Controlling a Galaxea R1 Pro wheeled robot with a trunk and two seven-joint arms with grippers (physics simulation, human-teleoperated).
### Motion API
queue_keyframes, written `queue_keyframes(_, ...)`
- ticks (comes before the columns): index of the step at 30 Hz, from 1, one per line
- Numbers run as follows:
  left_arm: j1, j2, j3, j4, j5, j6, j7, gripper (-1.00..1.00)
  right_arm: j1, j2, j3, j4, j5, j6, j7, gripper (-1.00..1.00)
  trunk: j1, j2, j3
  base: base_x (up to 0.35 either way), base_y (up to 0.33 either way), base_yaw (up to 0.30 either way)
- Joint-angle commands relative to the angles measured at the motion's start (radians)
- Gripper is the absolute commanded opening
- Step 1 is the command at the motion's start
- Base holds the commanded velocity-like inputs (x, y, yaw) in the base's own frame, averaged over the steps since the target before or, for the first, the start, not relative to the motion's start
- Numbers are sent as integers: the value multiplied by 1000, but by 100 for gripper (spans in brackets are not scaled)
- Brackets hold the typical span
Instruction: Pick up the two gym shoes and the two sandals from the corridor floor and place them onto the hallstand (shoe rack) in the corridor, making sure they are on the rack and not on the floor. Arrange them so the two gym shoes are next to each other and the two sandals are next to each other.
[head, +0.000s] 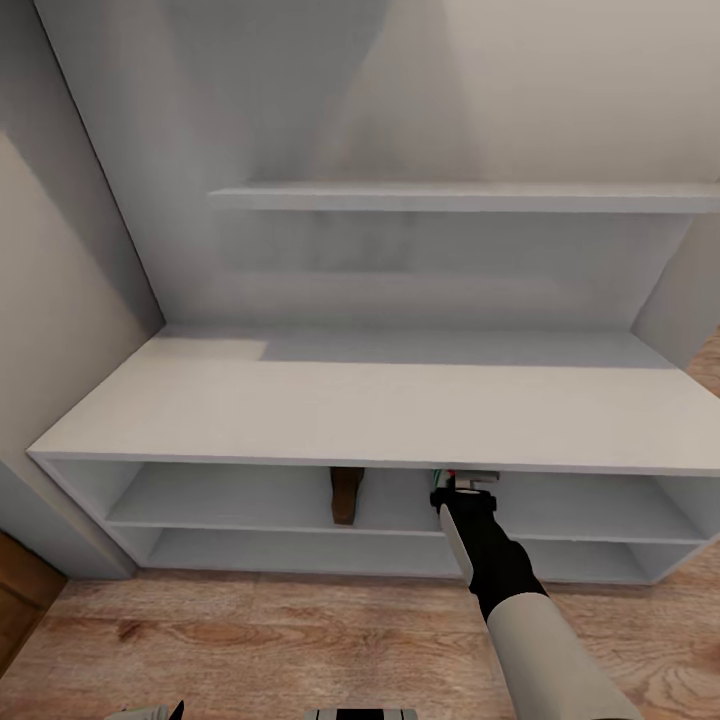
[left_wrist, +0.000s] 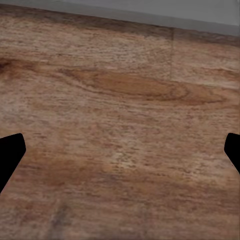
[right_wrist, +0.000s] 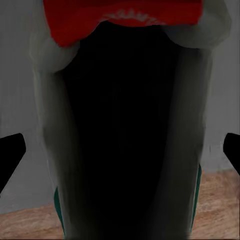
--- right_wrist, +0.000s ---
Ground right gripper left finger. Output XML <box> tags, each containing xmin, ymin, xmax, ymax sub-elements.
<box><xmin>0</xmin><ymin>133</ymin><xmax>26</xmax><ymax>193</ymax></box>

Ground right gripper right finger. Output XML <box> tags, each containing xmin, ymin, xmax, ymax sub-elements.
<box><xmin>223</xmin><ymin>133</ymin><xmax>240</xmax><ymax>174</ymax></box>

